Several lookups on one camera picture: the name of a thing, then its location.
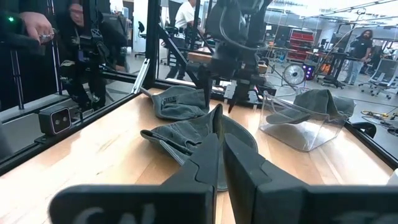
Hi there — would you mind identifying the small black frame clamp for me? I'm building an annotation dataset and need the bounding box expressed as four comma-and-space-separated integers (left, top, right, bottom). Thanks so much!
351, 121, 377, 138

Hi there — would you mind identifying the grey office chair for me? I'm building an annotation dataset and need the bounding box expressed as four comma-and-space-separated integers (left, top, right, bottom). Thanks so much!
357, 58, 398, 100

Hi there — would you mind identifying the dark green baseball cap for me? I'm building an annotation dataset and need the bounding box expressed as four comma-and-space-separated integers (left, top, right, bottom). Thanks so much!
139, 104, 259, 191
266, 89, 356, 125
151, 85, 210, 121

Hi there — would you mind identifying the red storage shelf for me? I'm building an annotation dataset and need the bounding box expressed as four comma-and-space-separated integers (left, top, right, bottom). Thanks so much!
287, 28, 315, 62

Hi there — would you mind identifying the clear plastic bin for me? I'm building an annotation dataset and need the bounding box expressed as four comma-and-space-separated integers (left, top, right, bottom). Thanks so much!
259, 90, 351, 152

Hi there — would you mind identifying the floor cable bundle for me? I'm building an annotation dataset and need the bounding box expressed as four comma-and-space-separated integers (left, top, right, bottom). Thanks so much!
360, 108, 398, 136

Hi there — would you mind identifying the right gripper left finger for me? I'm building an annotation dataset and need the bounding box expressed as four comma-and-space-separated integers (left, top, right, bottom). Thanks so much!
48, 133, 222, 224

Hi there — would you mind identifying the person's hand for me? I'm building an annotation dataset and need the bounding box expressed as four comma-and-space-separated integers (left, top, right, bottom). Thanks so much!
19, 11, 55, 44

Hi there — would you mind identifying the round floor fan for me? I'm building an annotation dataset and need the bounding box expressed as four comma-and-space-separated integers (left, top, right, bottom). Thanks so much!
282, 63, 307, 86

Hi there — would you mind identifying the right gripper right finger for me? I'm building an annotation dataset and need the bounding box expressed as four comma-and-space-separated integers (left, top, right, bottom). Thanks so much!
223, 133, 398, 224

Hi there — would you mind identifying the black desk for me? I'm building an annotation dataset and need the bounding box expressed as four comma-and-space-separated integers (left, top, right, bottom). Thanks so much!
306, 51, 361, 90

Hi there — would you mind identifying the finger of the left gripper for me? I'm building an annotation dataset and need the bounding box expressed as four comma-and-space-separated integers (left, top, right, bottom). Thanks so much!
228, 79, 249, 114
202, 65, 215, 110

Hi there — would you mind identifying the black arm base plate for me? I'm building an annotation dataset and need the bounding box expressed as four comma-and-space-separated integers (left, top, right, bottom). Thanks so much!
210, 83, 277, 108

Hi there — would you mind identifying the person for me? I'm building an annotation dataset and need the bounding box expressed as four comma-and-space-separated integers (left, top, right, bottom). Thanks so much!
341, 29, 374, 86
165, 0, 200, 80
57, 0, 128, 111

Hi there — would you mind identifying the black aluminium table frame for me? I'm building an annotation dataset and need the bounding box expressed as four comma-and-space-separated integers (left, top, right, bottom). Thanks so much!
0, 0, 398, 177

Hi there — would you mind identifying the small table camera box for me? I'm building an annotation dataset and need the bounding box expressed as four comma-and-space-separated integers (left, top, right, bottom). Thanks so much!
37, 105, 73, 136

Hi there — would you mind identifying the silver metal bracket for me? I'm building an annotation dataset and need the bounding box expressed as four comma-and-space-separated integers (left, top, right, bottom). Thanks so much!
130, 58, 150, 94

